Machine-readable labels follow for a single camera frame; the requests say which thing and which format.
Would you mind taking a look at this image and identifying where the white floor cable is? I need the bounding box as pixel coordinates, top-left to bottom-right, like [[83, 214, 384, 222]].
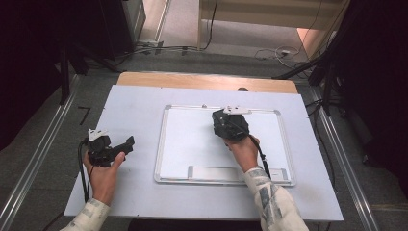
[[254, 45, 310, 69]]

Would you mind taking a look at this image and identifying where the right hand-held gripper black cable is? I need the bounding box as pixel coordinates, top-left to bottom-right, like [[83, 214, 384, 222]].
[[247, 134, 272, 180]]

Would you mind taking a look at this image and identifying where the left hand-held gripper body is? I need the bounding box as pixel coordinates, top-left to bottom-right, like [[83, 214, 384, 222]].
[[85, 128, 114, 168]]

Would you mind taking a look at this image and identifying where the metal floor rail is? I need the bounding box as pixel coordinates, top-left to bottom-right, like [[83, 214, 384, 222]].
[[0, 75, 82, 230], [310, 88, 381, 231]]

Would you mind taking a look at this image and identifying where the black tripod stand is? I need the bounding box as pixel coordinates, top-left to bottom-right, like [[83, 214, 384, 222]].
[[271, 18, 349, 117]]

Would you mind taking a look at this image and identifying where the person's left hand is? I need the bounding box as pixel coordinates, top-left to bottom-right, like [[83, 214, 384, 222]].
[[83, 151, 127, 207]]

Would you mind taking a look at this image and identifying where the metal-framed whiteboard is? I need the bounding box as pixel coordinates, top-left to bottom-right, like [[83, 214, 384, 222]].
[[153, 103, 298, 188]]

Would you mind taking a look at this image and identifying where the black metal stand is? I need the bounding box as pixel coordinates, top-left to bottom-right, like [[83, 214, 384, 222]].
[[58, 46, 71, 106]]

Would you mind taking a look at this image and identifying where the dark cabinet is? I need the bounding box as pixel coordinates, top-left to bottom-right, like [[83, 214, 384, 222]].
[[95, 0, 147, 62]]

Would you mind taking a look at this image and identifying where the hand-held gripper black cable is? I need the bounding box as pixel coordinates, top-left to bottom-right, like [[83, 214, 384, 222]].
[[78, 138, 96, 203], [247, 134, 272, 180]]

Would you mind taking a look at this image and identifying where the beige wooden furniture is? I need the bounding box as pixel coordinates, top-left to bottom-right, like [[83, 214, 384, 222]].
[[197, 0, 351, 50]]

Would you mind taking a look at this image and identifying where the black hanging cable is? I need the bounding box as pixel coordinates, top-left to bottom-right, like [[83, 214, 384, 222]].
[[197, 0, 219, 51]]

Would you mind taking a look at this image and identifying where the wooden table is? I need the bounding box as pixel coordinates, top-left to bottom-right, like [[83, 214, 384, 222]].
[[116, 71, 299, 95]]

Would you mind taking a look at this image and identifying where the large white sheet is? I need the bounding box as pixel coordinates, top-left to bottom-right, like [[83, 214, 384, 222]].
[[64, 84, 344, 222]]

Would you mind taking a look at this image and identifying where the left hand-held gripper black cable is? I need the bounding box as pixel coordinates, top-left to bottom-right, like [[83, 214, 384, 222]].
[[78, 138, 96, 203]]

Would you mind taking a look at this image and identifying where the person's right hand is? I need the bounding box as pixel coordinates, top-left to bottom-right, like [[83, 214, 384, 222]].
[[223, 135, 261, 174]]

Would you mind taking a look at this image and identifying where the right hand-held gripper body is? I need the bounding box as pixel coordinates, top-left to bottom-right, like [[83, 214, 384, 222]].
[[213, 105, 252, 142]]

